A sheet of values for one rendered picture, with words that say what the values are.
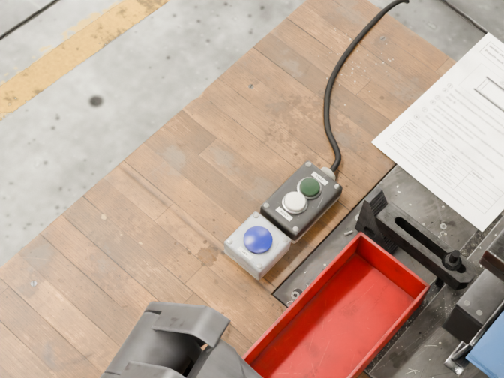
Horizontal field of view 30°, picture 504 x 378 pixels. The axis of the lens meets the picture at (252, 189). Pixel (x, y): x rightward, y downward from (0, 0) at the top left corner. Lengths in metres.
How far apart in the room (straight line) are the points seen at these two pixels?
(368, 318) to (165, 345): 0.49
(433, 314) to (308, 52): 0.47
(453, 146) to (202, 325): 0.73
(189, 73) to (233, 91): 1.13
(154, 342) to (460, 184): 0.68
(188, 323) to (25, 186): 1.64
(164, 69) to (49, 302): 1.38
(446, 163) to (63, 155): 1.27
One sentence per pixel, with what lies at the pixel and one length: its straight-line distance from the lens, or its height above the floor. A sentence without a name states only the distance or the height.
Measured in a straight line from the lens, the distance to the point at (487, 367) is 1.22.
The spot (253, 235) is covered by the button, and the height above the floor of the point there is 0.94.
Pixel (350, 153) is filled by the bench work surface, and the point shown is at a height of 0.90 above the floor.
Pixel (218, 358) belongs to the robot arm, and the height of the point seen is 1.32.
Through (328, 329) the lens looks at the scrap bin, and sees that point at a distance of 1.28.
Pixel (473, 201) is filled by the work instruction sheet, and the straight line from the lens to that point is 1.41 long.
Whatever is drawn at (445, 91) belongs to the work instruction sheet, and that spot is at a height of 0.90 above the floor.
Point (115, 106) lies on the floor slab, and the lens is 2.53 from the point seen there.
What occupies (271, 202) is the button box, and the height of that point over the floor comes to 0.93.
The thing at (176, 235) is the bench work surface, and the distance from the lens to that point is 1.33.
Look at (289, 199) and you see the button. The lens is 1.32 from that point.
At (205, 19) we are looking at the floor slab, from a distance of 2.69.
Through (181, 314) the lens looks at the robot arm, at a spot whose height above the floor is 1.31.
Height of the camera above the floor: 2.10
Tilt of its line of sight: 61 degrees down
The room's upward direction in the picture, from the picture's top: 6 degrees clockwise
